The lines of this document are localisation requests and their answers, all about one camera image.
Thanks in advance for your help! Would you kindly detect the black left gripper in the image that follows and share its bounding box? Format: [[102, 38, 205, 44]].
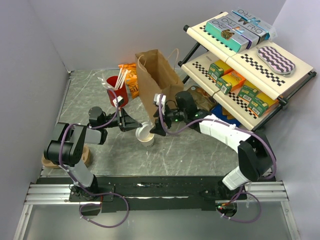
[[101, 107, 142, 132]]

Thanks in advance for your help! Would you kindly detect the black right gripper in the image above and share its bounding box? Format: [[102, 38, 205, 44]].
[[150, 102, 188, 137]]

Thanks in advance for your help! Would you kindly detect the white paper coffee cup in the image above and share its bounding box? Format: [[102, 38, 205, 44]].
[[140, 133, 155, 148]]

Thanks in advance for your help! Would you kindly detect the white plastic cup lid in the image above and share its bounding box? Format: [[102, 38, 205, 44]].
[[135, 121, 153, 140]]

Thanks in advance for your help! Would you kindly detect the brown paper bag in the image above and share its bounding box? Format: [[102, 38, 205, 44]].
[[135, 49, 184, 123]]

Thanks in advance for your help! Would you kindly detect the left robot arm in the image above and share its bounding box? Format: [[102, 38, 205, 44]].
[[43, 106, 142, 201]]

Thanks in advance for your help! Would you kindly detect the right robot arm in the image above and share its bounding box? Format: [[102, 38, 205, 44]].
[[150, 91, 277, 199]]

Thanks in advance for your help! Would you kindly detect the red plastic cup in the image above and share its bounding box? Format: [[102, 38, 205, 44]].
[[106, 76, 129, 107]]

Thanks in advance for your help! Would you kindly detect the orange chip bag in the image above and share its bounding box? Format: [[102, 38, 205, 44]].
[[118, 63, 139, 99]]

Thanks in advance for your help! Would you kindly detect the white paper-wrapped straw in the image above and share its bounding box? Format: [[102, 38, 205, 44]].
[[114, 68, 124, 90], [118, 69, 128, 90]]

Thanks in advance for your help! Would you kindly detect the brown cardboard cup carrier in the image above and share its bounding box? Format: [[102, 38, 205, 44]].
[[41, 145, 91, 169]]

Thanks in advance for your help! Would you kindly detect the brown snack bag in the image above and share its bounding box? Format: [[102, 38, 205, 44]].
[[187, 85, 218, 112]]

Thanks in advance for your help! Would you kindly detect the blue snack packet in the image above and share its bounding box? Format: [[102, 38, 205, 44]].
[[211, 104, 241, 127]]

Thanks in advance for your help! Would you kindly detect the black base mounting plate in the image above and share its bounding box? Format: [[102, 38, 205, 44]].
[[37, 176, 240, 213]]

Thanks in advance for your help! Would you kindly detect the green yellow juice box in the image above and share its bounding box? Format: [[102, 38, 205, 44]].
[[208, 60, 230, 81], [216, 74, 239, 95], [237, 84, 260, 102], [248, 96, 269, 117]]

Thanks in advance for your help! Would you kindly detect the orange snack box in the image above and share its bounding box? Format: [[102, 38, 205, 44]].
[[226, 70, 246, 92]]

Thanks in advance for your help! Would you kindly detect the cream two-tier display shelf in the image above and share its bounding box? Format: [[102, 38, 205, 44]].
[[178, 22, 317, 131]]

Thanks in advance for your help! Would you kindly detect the teal cookie box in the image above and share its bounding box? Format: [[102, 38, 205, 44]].
[[205, 19, 250, 53]]

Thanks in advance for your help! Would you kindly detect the purple cookie box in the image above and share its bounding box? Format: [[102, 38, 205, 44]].
[[220, 16, 260, 49]]

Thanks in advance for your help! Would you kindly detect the purple wavy sleep mask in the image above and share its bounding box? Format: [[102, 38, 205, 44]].
[[256, 45, 296, 77]]

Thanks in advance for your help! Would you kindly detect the blue cookie box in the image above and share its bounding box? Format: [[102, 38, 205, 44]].
[[232, 8, 273, 40]]

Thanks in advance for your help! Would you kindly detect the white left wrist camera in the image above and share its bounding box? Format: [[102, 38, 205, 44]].
[[112, 96, 125, 108]]

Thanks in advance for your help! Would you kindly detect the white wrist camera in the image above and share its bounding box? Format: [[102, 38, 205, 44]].
[[153, 93, 166, 114], [112, 96, 125, 108]]

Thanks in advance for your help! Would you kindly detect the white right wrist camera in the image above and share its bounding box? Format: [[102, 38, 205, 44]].
[[153, 93, 166, 114]]

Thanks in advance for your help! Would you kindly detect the aluminium rail frame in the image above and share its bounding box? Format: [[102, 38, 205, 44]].
[[13, 182, 73, 240]]

